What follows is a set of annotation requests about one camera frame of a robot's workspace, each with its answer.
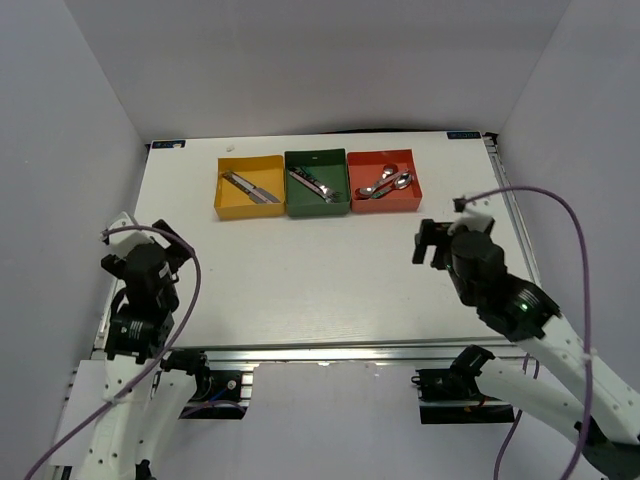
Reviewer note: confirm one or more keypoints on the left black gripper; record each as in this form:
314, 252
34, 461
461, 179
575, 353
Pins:
177, 251

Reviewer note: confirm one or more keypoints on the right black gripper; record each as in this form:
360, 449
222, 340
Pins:
423, 239

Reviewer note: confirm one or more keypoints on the teal handled spoon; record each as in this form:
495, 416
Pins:
400, 183

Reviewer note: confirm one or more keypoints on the pink handled spoon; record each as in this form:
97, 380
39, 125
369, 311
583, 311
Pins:
367, 192

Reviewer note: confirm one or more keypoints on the teal handled knife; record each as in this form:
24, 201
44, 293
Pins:
250, 192

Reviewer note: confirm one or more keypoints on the pink handled knife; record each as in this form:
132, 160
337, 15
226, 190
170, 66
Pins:
266, 196

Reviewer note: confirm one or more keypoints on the black patterned handle knife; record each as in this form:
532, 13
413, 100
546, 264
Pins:
248, 183

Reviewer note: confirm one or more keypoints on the teal handled fork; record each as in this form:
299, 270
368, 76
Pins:
307, 175

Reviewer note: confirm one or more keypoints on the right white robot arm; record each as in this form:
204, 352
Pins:
595, 410

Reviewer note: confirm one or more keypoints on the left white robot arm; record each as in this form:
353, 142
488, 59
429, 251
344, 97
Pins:
146, 385

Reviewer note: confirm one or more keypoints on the red paper box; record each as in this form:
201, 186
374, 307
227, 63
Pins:
365, 169

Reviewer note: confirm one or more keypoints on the yellow paper box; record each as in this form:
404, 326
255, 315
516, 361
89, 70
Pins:
266, 172

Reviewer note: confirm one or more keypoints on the right blue corner label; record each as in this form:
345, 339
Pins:
463, 135

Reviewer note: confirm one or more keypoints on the blue corner label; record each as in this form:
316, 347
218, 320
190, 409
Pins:
168, 144
463, 135

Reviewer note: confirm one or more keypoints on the left blue corner label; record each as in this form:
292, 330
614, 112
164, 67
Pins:
168, 144

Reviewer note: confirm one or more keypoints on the green paper box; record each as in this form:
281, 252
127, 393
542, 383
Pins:
331, 198

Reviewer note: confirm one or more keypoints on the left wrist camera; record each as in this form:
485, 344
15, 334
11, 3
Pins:
124, 237

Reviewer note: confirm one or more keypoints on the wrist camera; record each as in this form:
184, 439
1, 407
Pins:
473, 215
124, 237

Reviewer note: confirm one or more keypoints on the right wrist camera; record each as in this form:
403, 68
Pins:
473, 215

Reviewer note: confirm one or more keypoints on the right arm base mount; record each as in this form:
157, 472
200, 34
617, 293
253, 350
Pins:
451, 396

